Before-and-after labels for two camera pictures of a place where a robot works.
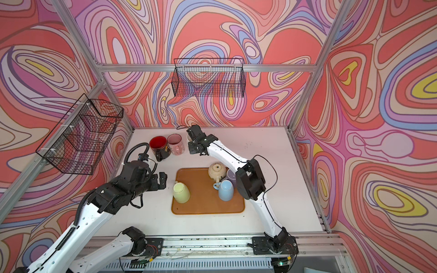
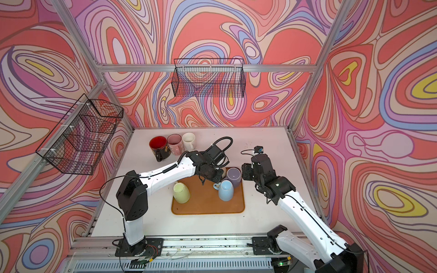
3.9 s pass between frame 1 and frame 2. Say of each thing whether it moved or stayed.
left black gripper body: moved
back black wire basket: stayed
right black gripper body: moved
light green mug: stayed
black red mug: stayed
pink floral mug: stayed
